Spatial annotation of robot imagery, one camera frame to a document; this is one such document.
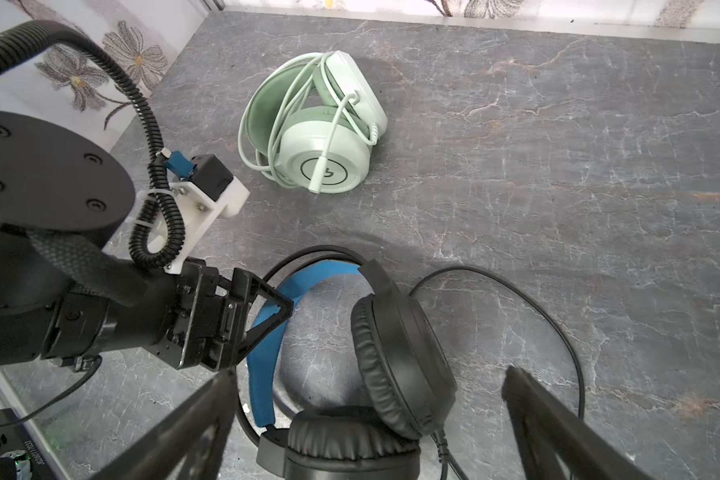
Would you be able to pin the green white headphones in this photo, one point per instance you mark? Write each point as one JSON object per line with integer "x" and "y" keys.
{"x": 312, "y": 124}

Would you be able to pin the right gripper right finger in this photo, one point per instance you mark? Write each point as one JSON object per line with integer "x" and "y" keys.
{"x": 551, "y": 438}

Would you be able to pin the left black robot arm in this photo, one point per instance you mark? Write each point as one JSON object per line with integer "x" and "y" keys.
{"x": 63, "y": 298}

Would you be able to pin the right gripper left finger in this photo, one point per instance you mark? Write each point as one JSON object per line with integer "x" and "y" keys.
{"x": 194, "y": 437}

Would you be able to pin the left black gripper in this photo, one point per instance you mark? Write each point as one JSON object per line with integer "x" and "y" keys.
{"x": 200, "y": 324}

